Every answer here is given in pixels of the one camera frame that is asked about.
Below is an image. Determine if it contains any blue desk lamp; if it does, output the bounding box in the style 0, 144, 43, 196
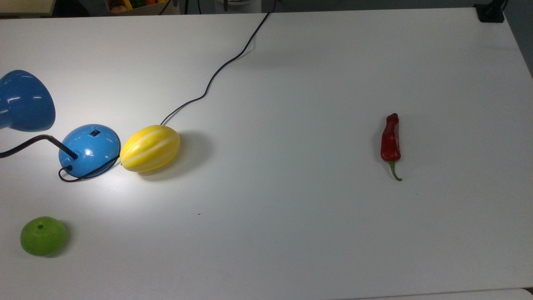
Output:
0, 70, 121, 180

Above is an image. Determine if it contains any red chili pepper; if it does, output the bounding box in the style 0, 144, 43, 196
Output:
380, 113, 403, 182

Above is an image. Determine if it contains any black table clamp mount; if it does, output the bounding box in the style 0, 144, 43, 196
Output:
474, 0, 507, 23

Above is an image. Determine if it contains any black lamp power cable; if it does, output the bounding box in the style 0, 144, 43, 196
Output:
58, 0, 277, 183

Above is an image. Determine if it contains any box with colourful toys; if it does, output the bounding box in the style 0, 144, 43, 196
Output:
106, 0, 171, 15

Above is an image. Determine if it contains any yellow striped toy melon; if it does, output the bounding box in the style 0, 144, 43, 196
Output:
120, 125, 181, 173

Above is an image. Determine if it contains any green toy apple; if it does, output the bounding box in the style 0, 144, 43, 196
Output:
20, 216, 67, 257

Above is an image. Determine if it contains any beige board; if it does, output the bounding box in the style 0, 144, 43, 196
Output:
0, 0, 57, 17

